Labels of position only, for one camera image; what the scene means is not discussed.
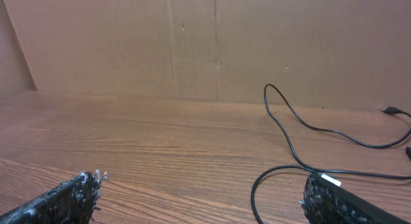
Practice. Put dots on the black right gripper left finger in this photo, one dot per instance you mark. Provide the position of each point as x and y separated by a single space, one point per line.
73 201

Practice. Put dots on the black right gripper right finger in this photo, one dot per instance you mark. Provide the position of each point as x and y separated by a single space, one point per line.
326 203

